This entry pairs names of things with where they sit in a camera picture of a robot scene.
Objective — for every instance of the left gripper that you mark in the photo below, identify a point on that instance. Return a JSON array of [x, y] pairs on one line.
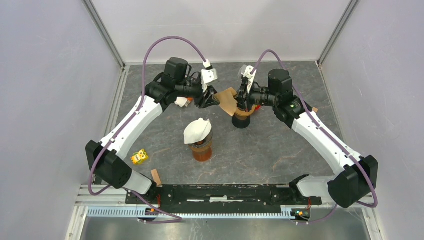
[[202, 102]]

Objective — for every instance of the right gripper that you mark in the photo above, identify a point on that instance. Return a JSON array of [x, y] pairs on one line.
[[243, 98]]

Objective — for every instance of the single brown paper filter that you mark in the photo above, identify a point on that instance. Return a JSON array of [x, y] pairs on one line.
[[227, 101]]

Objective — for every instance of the dark red black dripper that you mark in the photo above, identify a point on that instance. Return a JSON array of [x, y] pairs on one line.
[[241, 122]]

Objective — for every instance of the white paper coffee filter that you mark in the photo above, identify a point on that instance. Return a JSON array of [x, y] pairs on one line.
[[197, 131]]

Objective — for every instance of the dark glass dripper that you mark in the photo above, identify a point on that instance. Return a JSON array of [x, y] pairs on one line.
[[203, 143]]

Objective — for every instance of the wooden ring holder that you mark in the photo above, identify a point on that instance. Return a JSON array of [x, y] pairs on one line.
[[243, 113]]

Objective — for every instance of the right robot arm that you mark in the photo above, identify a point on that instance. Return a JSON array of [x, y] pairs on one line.
[[354, 177]]

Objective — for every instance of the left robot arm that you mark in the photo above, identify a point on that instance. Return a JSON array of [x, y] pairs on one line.
[[106, 157]]

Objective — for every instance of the brown paper coffee filters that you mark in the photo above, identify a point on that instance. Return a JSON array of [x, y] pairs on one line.
[[182, 102]]

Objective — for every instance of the amber glass carafe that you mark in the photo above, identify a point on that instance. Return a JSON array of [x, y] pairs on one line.
[[201, 154]]

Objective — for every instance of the yellow toy figure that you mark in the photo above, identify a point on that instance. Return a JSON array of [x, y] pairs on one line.
[[139, 157]]

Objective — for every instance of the wooden rectangular block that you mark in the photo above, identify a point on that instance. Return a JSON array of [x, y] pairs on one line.
[[156, 177]]

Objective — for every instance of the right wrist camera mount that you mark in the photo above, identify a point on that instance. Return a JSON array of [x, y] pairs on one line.
[[248, 71]]

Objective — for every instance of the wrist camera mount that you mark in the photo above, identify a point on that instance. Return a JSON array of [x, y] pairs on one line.
[[208, 75], [248, 71]]

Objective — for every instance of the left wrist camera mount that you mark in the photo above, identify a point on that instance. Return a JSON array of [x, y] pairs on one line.
[[208, 75]]

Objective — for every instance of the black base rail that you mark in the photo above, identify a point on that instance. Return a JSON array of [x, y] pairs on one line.
[[228, 198]]

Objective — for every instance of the white slotted cable duct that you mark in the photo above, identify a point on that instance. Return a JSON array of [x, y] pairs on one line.
[[148, 213]]

